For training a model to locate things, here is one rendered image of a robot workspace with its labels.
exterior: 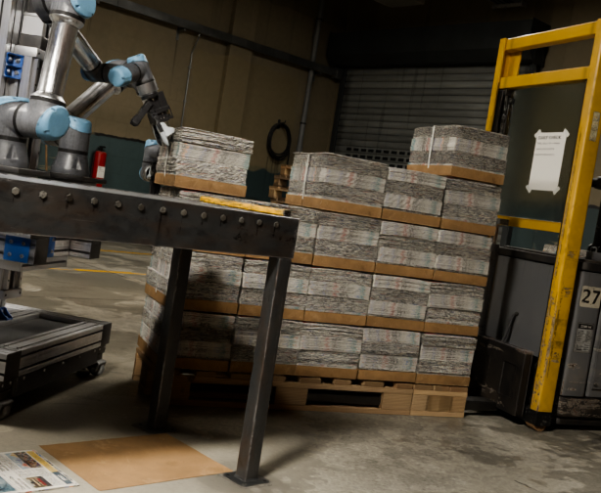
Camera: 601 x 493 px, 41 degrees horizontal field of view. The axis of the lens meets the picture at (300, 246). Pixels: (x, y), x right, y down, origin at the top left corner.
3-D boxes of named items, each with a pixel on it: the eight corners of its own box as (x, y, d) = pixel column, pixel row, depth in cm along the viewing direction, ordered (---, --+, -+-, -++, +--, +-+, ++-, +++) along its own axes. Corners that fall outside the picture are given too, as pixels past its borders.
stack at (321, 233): (129, 378, 341) (159, 184, 337) (369, 391, 388) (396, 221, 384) (150, 404, 306) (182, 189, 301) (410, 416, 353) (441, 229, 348)
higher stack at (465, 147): (368, 391, 388) (411, 125, 381) (420, 394, 400) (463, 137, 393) (409, 415, 353) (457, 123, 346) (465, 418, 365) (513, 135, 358)
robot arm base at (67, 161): (43, 170, 315) (46, 145, 314) (61, 172, 330) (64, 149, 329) (79, 176, 312) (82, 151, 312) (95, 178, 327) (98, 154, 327)
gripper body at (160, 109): (174, 119, 313) (163, 89, 310) (154, 126, 310) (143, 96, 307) (169, 119, 320) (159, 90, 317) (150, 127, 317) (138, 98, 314)
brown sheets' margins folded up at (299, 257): (135, 345, 340) (153, 227, 338) (374, 362, 387) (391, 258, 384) (156, 367, 305) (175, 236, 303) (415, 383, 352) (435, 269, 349)
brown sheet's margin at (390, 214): (343, 212, 372) (345, 202, 372) (397, 220, 383) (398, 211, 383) (381, 218, 337) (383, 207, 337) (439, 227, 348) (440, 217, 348)
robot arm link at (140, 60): (119, 61, 306) (133, 57, 314) (130, 88, 309) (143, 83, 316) (135, 55, 302) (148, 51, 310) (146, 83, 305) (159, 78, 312)
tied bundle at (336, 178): (283, 204, 360) (292, 154, 358) (342, 213, 372) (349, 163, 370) (318, 210, 325) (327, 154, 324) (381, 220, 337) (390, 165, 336)
